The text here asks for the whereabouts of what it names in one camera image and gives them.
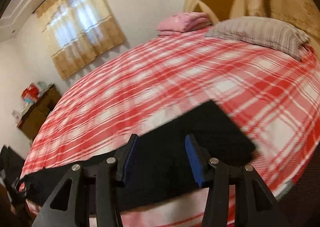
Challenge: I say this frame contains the centre window curtain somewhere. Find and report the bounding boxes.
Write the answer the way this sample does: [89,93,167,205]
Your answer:
[35,0,125,80]

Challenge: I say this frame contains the brown wooden desk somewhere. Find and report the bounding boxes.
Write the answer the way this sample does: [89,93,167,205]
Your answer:
[17,84,61,140]

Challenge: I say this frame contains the black pants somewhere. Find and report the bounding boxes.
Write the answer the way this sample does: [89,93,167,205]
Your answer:
[19,99,256,215]

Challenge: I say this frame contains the red gift bag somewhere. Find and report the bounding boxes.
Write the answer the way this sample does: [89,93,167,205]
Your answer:
[21,83,39,103]

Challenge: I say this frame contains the black chair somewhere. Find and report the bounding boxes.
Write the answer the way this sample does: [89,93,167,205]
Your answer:
[1,145,24,206]

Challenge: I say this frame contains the red plaid bed sheet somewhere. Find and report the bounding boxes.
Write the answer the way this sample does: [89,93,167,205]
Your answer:
[21,29,319,226]

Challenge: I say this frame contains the pink folded blanket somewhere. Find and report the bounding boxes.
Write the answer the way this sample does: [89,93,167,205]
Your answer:
[156,12,212,36]

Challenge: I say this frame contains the striped pillow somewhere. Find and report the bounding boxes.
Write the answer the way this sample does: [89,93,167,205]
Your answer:
[206,16,310,61]

